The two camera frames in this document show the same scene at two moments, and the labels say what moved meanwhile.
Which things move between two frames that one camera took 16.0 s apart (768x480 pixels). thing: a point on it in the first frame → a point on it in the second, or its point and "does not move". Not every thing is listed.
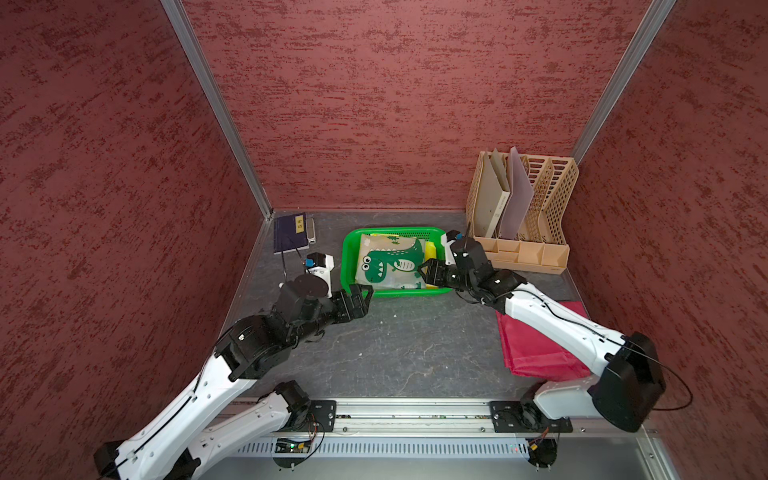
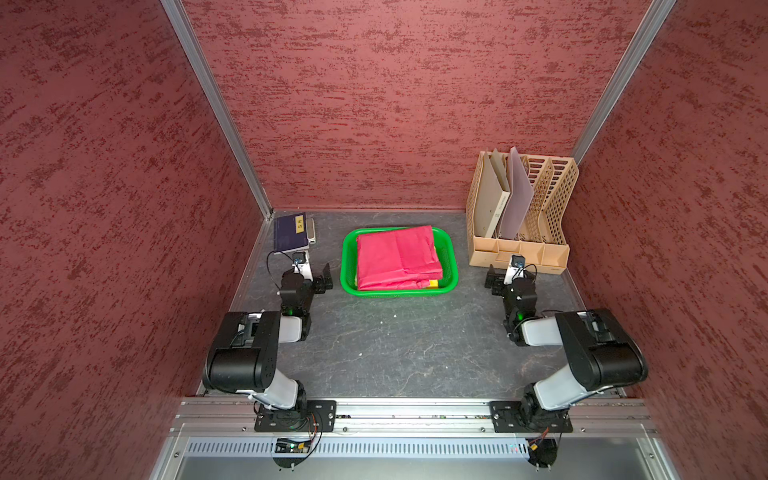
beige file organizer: [541, 244] does not move
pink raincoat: [530, 355] → [397, 260]
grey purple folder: [521, 194] does not move
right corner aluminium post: [650, 26] does not move
